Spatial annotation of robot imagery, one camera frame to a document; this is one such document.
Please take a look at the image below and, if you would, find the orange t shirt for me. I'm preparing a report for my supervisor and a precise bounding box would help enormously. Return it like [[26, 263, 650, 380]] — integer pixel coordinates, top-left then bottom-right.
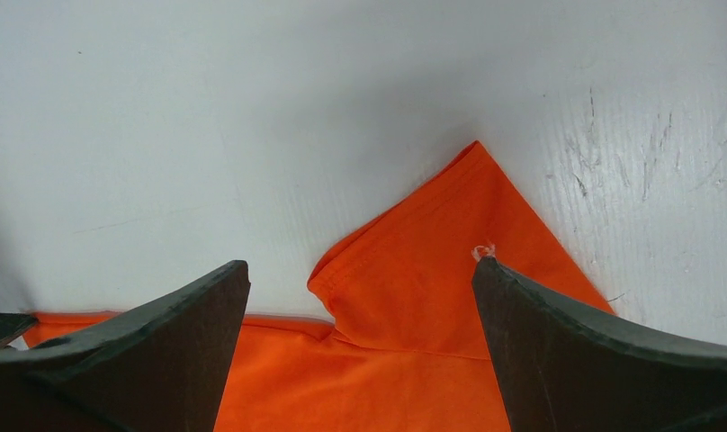
[[22, 140, 616, 432]]

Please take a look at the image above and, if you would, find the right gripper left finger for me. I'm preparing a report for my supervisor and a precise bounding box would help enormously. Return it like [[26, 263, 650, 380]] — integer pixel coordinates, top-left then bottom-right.
[[0, 261, 250, 431]]

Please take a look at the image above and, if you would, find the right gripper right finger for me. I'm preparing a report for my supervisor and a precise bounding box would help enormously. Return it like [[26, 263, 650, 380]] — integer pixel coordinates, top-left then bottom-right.
[[472, 257, 727, 431]]

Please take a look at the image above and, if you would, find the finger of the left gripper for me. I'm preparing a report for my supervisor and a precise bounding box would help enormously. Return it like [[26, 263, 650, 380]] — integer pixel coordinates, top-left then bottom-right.
[[0, 313, 38, 349]]

